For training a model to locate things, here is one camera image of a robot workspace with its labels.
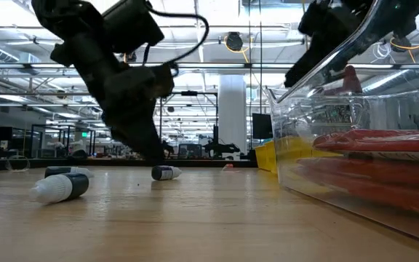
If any black monitor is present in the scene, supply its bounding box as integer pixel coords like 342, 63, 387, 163
252, 112, 274, 140

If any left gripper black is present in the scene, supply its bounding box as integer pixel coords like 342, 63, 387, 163
51, 32, 176, 167

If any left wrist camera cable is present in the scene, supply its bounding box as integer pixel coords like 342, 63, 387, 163
142, 1, 210, 76

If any clear plastic container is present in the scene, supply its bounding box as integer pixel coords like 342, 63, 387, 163
266, 0, 419, 248

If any red snack packet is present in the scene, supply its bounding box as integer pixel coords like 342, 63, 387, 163
292, 156, 419, 220
311, 129, 419, 163

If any black aluminium table frame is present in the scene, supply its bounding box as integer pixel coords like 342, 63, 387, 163
0, 156, 260, 172

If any yellow plastic basket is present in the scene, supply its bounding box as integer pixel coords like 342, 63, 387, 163
254, 136, 341, 175

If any ceiling cable reel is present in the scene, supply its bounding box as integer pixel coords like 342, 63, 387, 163
223, 31, 250, 63

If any small dropper bottle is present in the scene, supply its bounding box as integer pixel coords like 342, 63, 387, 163
28, 172, 91, 205
44, 165, 95, 180
151, 164, 183, 182

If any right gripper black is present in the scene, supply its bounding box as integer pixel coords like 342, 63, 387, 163
284, 0, 376, 88

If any white square column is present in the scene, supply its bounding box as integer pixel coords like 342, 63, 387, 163
218, 74, 248, 156

